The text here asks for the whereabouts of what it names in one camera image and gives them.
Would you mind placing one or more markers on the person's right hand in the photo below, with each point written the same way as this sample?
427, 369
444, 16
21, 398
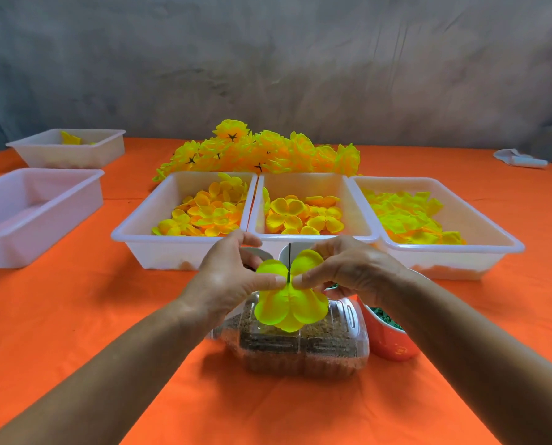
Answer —
359, 273

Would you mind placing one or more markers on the person's left hand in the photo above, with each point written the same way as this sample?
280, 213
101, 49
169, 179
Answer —
220, 282

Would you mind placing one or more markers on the person's left thumb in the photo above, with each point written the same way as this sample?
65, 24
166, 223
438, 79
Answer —
265, 284

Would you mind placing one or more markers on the person's right thumb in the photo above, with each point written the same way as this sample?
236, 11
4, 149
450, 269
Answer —
310, 278

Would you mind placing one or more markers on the person's left middle finger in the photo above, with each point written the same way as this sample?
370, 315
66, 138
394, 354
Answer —
251, 258

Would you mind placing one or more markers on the yellow fabric flower petal piece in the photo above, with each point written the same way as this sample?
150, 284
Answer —
299, 305

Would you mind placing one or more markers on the person's left forearm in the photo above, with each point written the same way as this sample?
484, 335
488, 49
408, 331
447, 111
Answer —
109, 380

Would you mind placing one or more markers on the person's right forearm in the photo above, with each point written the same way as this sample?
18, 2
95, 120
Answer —
480, 356

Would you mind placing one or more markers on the pile of round yellow petals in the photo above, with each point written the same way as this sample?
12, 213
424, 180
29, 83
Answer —
299, 217

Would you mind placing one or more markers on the pile of orange-yellow petals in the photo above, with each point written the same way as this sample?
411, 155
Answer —
208, 213

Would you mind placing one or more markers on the clear plastic container with sand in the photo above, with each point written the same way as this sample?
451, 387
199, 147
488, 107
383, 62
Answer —
322, 347

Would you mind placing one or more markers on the white plastic tray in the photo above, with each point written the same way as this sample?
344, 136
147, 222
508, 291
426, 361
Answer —
34, 213
350, 213
480, 227
164, 252
90, 150

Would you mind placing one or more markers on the green pieces in cup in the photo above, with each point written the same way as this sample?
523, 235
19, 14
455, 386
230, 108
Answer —
385, 317

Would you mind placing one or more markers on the red cup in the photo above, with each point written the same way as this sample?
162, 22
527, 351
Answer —
387, 345

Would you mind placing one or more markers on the heap of finished yellow flowers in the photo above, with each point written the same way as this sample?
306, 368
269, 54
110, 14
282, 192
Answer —
266, 152

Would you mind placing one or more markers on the pile of lime yellow petals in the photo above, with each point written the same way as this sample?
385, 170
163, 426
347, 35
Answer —
408, 217

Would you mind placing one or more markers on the orange tablecloth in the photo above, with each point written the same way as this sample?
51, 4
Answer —
71, 296

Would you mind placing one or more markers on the single yellow petal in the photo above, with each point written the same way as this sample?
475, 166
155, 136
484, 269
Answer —
70, 138

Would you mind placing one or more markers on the white folded cloth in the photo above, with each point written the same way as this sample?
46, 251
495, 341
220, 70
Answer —
519, 158

